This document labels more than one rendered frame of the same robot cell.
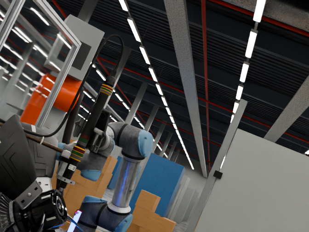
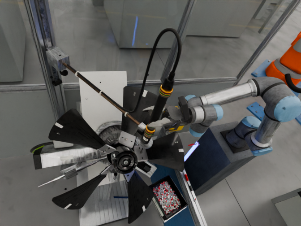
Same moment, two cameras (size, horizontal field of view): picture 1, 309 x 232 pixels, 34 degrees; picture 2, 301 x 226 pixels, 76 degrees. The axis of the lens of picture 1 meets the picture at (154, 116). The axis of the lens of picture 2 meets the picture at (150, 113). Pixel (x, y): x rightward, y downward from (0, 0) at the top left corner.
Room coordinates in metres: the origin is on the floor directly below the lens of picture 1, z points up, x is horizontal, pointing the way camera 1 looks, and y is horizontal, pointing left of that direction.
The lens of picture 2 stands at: (1.45, -0.14, 2.08)
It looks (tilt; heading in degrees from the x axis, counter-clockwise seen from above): 49 degrees down; 46
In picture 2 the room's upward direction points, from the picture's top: 20 degrees clockwise
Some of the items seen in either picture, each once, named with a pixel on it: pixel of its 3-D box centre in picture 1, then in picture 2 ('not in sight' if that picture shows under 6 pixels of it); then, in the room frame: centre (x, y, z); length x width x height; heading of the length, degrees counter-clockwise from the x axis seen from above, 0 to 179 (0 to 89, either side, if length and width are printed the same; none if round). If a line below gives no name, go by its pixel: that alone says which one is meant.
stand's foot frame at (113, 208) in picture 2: not in sight; (102, 189); (1.72, 0.42, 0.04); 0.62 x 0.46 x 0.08; 78
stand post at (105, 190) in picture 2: not in sight; (105, 185); (1.70, 0.33, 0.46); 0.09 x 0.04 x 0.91; 168
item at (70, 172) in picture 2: not in sight; (70, 172); (1.47, 0.27, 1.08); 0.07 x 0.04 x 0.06; 179
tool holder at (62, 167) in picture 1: (68, 167); (145, 136); (1.81, 0.20, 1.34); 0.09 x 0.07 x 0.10; 113
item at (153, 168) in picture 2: not in sight; (141, 162); (1.86, 0.21, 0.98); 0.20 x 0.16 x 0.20; 78
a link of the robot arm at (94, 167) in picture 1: (89, 164); (198, 123); (2.08, 0.16, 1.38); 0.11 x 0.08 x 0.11; 71
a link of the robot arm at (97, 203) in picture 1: (93, 209); (248, 127); (2.60, 0.09, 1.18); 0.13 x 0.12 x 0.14; 71
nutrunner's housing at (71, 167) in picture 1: (88, 127); (155, 116); (1.81, 0.19, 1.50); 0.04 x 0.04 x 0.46
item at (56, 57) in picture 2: not in sight; (57, 58); (1.56, 0.77, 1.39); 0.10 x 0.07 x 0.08; 113
